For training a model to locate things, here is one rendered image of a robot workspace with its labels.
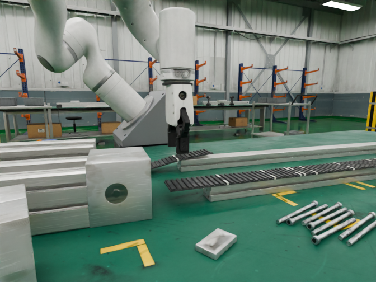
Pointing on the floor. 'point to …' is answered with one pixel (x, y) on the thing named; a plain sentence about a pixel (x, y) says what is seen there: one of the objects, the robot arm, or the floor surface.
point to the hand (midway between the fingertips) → (177, 145)
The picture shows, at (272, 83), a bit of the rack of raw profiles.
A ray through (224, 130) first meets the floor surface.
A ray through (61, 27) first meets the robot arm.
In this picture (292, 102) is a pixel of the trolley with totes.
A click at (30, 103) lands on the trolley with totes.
